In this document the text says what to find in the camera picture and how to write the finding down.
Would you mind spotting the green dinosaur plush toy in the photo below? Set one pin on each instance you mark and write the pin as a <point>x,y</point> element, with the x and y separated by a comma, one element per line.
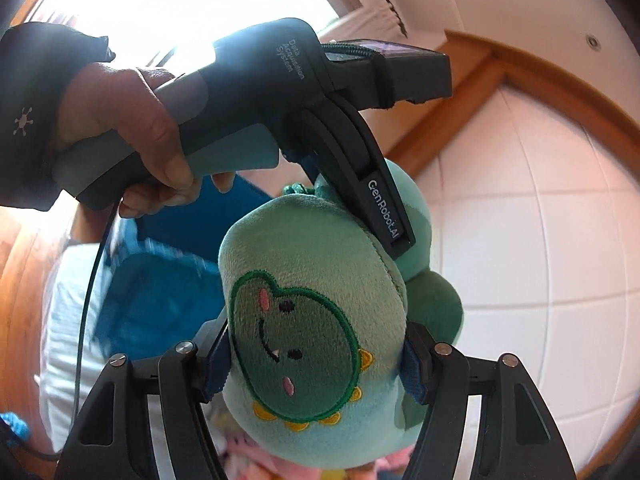
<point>317,317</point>

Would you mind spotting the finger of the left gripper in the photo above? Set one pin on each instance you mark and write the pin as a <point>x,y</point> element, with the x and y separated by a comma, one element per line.
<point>332,140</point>

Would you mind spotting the blue plastic storage crate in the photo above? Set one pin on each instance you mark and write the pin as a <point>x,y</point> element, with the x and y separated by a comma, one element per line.
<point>161,276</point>

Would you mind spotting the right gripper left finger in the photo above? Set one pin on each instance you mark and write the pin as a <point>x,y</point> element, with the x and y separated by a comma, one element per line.
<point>145,419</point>

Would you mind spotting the black left sleeve forearm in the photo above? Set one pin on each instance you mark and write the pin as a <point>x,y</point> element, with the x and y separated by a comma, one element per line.
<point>38,62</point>

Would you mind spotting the person's left hand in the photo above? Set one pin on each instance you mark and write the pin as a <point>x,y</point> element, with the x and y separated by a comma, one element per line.
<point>101,98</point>

